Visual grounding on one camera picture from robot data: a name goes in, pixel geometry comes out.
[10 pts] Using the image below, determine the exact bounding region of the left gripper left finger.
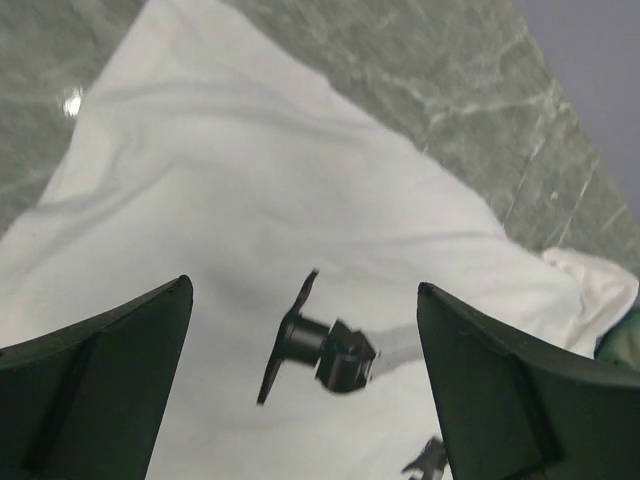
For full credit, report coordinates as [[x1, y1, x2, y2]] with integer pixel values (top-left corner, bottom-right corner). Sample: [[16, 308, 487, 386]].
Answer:
[[1, 276, 193, 479]]

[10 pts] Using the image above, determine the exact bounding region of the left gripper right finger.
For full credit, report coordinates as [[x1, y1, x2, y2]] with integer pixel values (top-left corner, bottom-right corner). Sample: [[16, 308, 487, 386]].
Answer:
[[417, 283, 639, 480]]

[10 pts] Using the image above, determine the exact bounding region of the white printed t shirt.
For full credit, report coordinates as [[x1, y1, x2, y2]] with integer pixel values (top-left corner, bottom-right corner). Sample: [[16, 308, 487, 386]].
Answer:
[[1, 1, 639, 479]]

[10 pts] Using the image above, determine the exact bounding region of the teal t shirt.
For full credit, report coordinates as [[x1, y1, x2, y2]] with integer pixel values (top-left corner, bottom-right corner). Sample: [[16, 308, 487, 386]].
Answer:
[[594, 306, 639, 370]]

